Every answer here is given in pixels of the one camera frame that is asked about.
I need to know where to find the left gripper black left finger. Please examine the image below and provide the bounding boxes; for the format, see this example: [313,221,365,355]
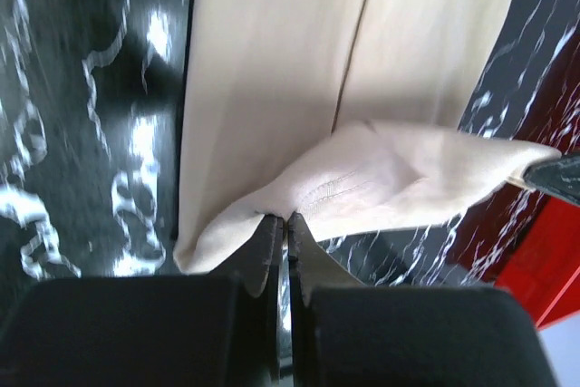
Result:
[1,216,283,386]

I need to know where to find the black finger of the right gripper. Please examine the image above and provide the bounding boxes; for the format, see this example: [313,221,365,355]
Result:
[523,152,580,206]

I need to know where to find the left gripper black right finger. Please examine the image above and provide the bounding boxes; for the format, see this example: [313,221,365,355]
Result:
[287,214,556,386]

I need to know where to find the beige t-shirt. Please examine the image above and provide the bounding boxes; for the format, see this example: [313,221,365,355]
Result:
[173,0,558,274]

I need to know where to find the red plastic bin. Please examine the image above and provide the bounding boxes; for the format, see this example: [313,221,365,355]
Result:
[453,33,579,329]

